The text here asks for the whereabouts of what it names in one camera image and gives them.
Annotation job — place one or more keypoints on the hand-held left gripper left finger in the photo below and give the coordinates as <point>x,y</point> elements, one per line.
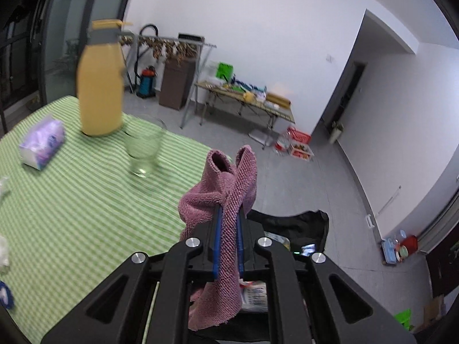
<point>216,251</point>

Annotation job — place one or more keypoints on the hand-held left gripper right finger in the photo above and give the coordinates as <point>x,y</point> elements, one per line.
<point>241,251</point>

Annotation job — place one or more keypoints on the pink towel cloth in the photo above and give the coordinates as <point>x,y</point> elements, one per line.
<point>229,200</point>

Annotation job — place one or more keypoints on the clear plastic bottle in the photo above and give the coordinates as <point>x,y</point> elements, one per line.
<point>281,144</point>

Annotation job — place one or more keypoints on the glass cup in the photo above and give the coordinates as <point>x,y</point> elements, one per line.
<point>143,150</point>

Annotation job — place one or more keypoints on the blue tray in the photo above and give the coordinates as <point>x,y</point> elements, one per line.
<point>389,252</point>

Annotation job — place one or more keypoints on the white vase with plant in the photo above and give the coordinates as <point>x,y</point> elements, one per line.
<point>337,134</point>

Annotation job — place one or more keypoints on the folding table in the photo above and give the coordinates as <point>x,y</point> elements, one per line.
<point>229,96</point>

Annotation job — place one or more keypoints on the cardboard box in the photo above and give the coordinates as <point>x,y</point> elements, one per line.
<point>279,99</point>

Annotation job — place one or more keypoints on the red pot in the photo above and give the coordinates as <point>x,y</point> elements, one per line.
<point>409,245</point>

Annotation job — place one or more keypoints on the brown cabinet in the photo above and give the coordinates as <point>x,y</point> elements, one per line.
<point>175,86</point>

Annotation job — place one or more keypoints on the green paper piece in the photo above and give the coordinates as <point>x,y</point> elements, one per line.
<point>403,319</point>

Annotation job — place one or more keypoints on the green paper bag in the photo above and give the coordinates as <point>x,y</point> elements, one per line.
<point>224,71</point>

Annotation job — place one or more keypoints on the red blue vacuum cleaner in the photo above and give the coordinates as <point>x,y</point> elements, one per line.
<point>147,82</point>

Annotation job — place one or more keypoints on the yellow thermos jug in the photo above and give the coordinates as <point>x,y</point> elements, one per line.
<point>100,89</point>

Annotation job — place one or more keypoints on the flat cardboard piece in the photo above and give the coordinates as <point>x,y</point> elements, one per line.
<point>432,311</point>

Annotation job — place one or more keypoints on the metal drying rack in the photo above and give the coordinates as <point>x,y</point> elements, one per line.
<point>208,46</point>

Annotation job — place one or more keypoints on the purple tissue pack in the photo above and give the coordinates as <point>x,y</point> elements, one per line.
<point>41,143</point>

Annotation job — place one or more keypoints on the crumpled white tissue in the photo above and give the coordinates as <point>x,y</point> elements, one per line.
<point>3,251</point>

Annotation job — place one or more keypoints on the black rectangular box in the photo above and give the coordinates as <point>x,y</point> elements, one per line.
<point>190,37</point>

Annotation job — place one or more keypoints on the blue white packet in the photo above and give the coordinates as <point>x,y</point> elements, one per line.
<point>5,295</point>

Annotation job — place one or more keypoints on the sliding glass door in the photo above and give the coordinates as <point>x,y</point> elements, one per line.
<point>61,25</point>

